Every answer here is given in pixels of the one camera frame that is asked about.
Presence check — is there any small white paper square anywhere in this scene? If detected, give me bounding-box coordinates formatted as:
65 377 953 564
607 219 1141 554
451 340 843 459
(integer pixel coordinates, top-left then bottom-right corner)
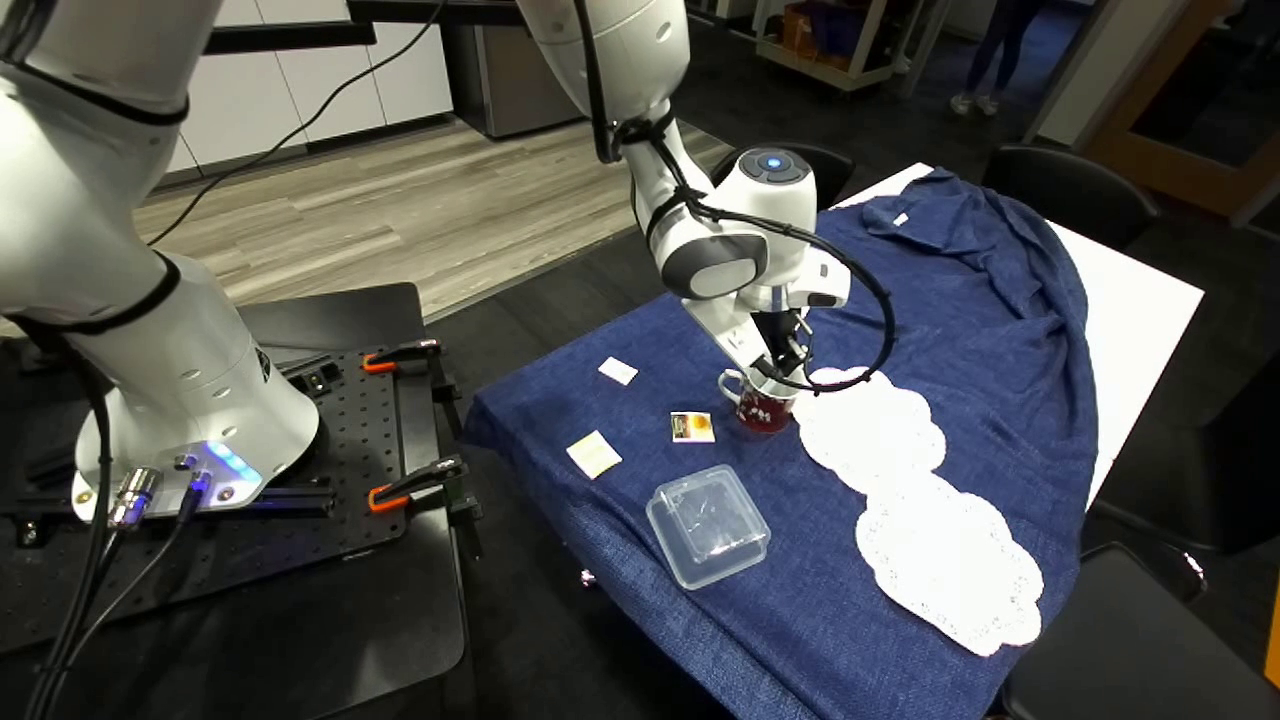
601 358 637 389

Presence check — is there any small yellow picture card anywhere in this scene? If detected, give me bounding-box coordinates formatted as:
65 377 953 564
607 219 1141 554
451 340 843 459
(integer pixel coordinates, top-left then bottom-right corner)
672 413 716 444

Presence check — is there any blue denim cloth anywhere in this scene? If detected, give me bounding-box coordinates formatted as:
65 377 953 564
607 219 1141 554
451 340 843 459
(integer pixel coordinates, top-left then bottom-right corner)
467 173 1097 720

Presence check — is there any clear plastic square container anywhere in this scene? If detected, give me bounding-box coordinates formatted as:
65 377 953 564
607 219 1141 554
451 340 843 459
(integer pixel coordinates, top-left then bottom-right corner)
644 463 772 594

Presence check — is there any black office chair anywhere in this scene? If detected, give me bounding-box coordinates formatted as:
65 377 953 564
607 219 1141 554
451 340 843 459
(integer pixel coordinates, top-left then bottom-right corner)
983 146 1161 250

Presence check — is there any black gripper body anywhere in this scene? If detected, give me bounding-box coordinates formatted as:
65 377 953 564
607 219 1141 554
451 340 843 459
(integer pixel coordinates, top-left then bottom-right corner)
753 310 814 374

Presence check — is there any white paper doily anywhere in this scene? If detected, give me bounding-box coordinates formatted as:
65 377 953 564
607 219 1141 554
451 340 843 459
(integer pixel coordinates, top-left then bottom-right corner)
858 482 1044 658
791 374 948 497

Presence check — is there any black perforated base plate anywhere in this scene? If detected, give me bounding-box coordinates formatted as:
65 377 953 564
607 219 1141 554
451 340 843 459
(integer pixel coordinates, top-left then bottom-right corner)
0 351 442 654

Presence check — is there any orange handled clamp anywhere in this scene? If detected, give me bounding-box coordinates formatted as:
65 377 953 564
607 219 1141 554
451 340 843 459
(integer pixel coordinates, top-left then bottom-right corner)
364 458 466 515
361 340 442 377

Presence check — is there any large white paper square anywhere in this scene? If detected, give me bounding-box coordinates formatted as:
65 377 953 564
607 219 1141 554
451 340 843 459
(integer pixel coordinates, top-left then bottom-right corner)
568 431 620 482

